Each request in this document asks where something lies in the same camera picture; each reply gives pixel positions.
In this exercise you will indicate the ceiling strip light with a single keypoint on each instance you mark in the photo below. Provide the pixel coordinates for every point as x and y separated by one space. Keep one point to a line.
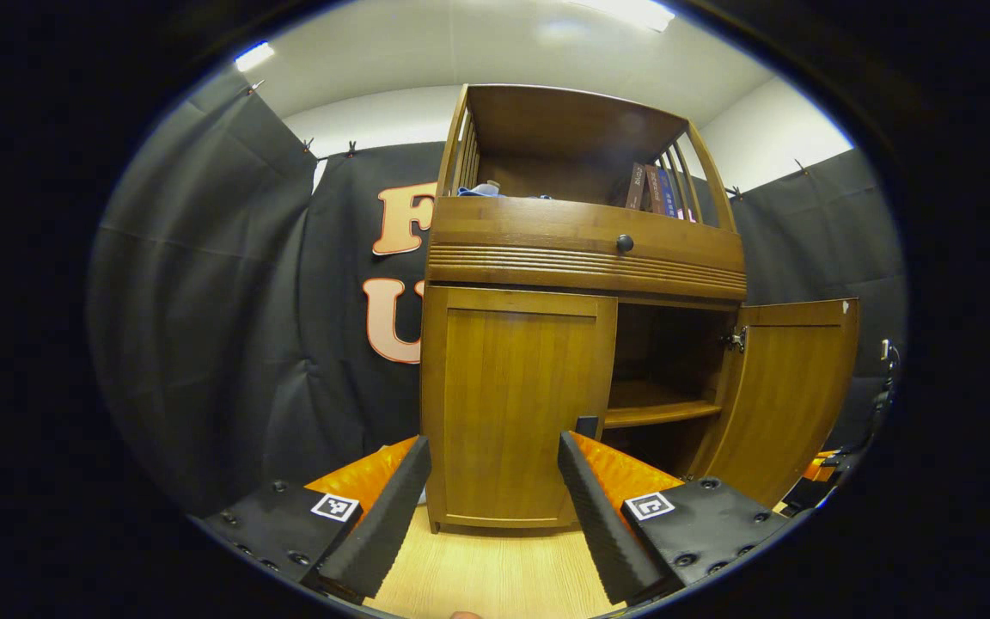
254 57

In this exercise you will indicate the metal door hinge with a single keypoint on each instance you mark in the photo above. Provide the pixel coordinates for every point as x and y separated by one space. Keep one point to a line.
736 340

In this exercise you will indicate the ceiling light panel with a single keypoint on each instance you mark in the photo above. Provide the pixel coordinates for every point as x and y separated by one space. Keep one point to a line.
624 12

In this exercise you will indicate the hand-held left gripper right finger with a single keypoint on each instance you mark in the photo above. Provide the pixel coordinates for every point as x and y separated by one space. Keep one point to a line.
598 533

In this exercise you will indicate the black backdrop cloth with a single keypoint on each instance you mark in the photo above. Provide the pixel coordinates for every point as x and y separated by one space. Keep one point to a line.
229 301

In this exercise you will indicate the black round drawer knob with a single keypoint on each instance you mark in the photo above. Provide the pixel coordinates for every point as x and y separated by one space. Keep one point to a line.
625 243

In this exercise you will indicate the leaning brown book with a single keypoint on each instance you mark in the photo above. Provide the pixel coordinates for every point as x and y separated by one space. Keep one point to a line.
634 186

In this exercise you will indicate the blue cloth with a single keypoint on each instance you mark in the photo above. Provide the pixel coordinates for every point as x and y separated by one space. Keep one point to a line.
479 190

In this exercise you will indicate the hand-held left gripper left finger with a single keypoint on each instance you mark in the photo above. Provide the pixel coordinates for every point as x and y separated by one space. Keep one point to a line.
392 524

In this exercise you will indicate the wooden shoe cabinet door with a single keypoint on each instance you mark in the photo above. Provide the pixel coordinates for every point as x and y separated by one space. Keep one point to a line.
787 404
512 395

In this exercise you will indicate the blue book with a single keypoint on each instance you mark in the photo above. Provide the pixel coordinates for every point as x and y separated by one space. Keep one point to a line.
668 193

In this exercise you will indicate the wooden cabinet inner shelf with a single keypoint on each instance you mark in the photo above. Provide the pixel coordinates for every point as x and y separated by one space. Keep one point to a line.
658 404

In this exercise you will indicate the wooden double-door shoe cabinet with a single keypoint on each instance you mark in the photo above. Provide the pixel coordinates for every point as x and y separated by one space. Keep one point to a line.
564 120

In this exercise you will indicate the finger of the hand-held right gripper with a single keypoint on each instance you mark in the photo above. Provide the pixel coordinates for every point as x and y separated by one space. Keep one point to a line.
823 466

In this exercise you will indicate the wooden cabinet drawer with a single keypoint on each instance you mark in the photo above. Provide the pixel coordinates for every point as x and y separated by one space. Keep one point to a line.
529 232

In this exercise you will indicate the upright red-brown book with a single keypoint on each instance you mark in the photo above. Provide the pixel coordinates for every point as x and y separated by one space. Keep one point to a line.
653 189

